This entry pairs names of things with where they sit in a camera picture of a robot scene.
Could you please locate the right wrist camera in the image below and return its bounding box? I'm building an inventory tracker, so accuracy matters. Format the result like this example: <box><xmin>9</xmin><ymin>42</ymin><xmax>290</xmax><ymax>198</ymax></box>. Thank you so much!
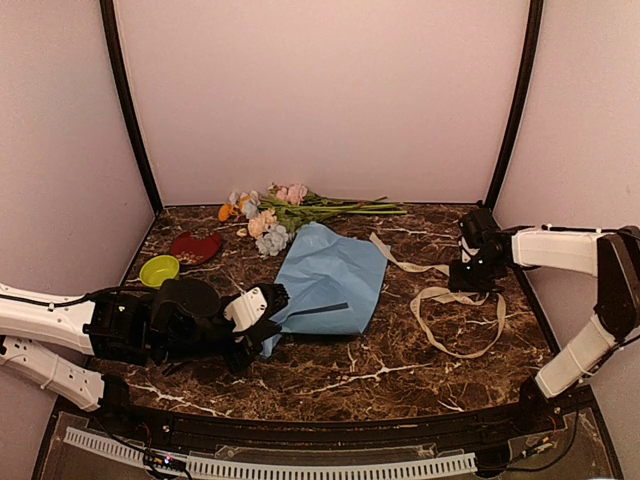
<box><xmin>458</xmin><ymin>207</ymin><xmax>500</xmax><ymax>249</ymax></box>

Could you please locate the green bowl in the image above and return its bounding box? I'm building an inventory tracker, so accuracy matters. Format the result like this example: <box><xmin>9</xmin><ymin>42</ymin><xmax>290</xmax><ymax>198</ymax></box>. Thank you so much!
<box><xmin>139</xmin><ymin>255</ymin><xmax>180</xmax><ymax>289</ymax></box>

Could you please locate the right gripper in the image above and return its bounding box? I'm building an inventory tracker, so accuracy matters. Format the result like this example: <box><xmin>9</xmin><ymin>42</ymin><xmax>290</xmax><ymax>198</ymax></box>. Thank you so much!
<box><xmin>448</xmin><ymin>252</ymin><xmax>503</xmax><ymax>293</ymax></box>

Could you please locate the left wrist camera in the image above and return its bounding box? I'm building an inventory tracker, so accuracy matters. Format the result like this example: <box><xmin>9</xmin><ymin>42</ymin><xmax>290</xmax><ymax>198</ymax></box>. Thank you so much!
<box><xmin>223</xmin><ymin>287</ymin><xmax>267</xmax><ymax>333</ymax></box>

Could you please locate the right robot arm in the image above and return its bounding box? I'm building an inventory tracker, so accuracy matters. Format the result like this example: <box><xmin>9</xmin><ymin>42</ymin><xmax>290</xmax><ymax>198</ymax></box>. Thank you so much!
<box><xmin>449</xmin><ymin>216</ymin><xmax>639</xmax><ymax>434</ymax></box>

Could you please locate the red decorated plate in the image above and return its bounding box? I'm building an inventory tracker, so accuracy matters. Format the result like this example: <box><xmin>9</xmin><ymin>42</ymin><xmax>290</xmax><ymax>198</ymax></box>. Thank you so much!
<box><xmin>169</xmin><ymin>231</ymin><xmax>222</xmax><ymax>266</ymax></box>

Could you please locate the black frame post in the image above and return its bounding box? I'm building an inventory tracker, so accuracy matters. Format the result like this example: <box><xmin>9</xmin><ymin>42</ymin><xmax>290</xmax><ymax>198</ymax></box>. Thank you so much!
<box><xmin>483</xmin><ymin>0</ymin><xmax>545</xmax><ymax>210</ymax></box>
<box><xmin>99</xmin><ymin>0</ymin><xmax>164</xmax><ymax>216</ymax></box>

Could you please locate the white cable duct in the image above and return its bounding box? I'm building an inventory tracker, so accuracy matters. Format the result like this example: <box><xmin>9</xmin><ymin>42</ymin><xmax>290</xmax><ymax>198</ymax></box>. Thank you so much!
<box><xmin>63</xmin><ymin>427</ymin><xmax>477</xmax><ymax>479</ymax></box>

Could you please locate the blue wrapping paper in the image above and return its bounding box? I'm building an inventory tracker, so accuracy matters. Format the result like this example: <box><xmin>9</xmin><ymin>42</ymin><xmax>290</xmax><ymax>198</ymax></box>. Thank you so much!
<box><xmin>261</xmin><ymin>223</ymin><xmax>387</xmax><ymax>358</ymax></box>

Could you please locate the orange fake flower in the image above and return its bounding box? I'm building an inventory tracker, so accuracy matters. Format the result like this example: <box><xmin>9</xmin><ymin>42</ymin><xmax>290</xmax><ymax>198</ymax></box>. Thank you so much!
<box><xmin>218</xmin><ymin>191</ymin><xmax>260</xmax><ymax>222</ymax></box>

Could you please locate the black front rail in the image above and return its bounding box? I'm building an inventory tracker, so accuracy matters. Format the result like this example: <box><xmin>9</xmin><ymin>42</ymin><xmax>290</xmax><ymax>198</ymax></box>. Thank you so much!
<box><xmin>54</xmin><ymin>389</ymin><xmax>601</xmax><ymax>456</ymax></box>

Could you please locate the left black frame post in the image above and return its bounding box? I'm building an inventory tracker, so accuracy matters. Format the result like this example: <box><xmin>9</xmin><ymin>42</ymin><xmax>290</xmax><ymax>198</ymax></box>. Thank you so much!
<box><xmin>99</xmin><ymin>0</ymin><xmax>164</xmax><ymax>216</ymax></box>

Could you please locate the right black frame post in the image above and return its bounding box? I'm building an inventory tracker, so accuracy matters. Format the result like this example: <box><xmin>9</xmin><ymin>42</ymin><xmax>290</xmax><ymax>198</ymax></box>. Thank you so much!
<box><xmin>483</xmin><ymin>0</ymin><xmax>545</xmax><ymax>210</ymax></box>

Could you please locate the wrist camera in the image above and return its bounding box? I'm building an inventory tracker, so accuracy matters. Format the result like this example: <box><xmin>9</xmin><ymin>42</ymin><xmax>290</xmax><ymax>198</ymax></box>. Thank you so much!
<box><xmin>223</xmin><ymin>287</ymin><xmax>267</xmax><ymax>333</ymax></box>
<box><xmin>458</xmin><ymin>207</ymin><xmax>500</xmax><ymax>249</ymax></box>

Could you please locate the light blue fake flower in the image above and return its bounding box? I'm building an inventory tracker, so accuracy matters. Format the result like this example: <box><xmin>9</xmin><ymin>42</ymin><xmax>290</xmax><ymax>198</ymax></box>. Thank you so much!
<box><xmin>252</xmin><ymin>216</ymin><xmax>333</xmax><ymax>257</ymax></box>

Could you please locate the pink fake flower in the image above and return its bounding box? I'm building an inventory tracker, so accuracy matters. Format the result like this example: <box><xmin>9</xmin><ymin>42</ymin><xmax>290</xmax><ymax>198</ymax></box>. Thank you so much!
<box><xmin>260</xmin><ymin>183</ymin><xmax>407</xmax><ymax>216</ymax></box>

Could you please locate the beige ribbon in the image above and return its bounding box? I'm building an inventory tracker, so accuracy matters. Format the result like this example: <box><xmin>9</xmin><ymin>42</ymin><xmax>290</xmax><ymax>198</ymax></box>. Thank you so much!
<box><xmin>368</xmin><ymin>231</ymin><xmax>507</xmax><ymax>359</ymax></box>

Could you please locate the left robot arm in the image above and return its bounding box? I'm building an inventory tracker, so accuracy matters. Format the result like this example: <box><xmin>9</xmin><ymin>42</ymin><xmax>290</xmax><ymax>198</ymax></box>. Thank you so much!
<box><xmin>1</xmin><ymin>278</ymin><xmax>289</xmax><ymax>436</ymax></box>

